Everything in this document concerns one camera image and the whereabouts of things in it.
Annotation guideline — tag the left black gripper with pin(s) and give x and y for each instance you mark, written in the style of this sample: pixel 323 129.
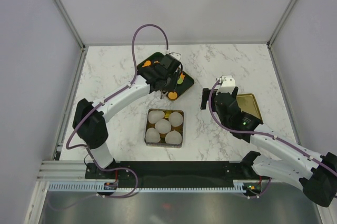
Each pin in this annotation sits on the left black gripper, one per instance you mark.
pixel 171 87

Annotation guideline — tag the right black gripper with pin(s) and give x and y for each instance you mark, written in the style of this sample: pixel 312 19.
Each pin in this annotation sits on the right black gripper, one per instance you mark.
pixel 204 98

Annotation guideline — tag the gold tin lid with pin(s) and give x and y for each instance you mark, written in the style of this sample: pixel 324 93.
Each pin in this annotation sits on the gold tin lid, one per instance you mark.
pixel 248 103

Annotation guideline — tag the silver metal tongs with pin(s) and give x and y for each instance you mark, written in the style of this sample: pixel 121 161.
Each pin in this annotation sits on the silver metal tongs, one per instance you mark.
pixel 163 94

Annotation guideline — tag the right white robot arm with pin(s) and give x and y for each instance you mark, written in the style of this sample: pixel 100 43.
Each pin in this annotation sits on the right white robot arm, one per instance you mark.
pixel 313 173

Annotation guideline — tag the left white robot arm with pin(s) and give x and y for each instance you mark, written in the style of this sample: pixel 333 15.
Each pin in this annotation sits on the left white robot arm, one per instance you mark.
pixel 91 117

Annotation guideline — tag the orange fish cookie left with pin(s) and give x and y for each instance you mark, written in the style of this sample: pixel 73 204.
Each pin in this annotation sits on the orange fish cookie left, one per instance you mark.
pixel 147 64

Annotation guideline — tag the orange round biscuit front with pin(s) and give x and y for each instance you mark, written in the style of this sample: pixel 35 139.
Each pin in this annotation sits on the orange round biscuit front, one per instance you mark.
pixel 172 95

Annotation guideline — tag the white paper cup top-left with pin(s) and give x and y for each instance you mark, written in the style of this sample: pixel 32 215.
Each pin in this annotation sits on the white paper cup top-left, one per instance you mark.
pixel 155 116

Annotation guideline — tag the white paper cup top-right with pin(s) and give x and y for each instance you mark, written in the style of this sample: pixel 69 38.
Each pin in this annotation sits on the white paper cup top-right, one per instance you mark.
pixel 175 119

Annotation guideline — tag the white paper cup centre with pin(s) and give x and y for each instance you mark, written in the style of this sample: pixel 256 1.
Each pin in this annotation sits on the white paper cup centre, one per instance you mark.
pixel 163 126

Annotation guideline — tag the square cookie tin box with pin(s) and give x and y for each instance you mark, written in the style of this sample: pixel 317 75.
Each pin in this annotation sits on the square cookie tin box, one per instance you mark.
pixel 162 143

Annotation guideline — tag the white paper cup bottom-right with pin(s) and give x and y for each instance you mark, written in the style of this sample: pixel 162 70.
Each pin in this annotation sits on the white paper cup bottom-right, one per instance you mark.
pixel 173 137

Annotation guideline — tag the white paper cup bottom-left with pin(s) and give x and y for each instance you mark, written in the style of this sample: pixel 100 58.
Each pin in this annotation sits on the white paper cup bottom-left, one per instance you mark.
pixel 152 136

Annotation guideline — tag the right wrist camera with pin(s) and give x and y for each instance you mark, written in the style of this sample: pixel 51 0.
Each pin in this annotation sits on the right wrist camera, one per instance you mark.
pixel 228 84

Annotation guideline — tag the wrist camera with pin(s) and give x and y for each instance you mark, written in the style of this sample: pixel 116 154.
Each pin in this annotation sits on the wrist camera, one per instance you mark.
pixel 175 55
pixel 228 84

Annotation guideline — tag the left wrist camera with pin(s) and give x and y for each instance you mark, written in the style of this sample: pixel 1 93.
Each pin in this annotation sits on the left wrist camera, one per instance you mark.
pixel 175 55

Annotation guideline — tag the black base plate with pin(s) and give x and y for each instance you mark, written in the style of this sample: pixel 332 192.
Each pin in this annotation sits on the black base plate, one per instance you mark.
pixel 189 173

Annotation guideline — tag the white slotted cable duct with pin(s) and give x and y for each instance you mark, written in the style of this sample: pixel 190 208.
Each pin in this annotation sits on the white slotted cable duct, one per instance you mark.
pixel 106 186

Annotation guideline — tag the left aluminium frame post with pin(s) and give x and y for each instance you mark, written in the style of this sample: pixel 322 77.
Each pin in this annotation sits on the left aluminium frame post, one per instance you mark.
pixel 69 23

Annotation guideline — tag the aluminium frame post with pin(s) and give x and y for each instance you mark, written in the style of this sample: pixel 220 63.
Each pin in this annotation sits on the aluminium frame post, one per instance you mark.
pixel 69 23
pixel 285 15

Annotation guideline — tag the right aluminium frame post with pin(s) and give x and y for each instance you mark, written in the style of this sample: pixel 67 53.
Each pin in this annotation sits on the right aluminium frame post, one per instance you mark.
pixel 285 15

